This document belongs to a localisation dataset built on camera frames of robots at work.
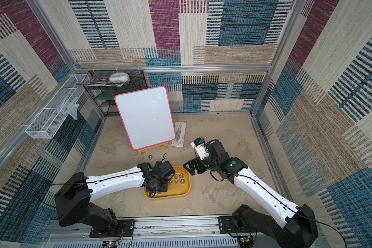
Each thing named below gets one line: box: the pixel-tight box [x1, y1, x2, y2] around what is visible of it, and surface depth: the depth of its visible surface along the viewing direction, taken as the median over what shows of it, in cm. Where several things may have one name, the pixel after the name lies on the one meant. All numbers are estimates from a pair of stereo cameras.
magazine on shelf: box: [75, 76, 131, 87], surface depth 85 cm
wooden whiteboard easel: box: [137, 142, 169, 155], surface depth 99 cm
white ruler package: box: [171, 121, 187, 148], surface depth 110 cm
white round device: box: [109, 72, 130, 84], surface depth 91 cm
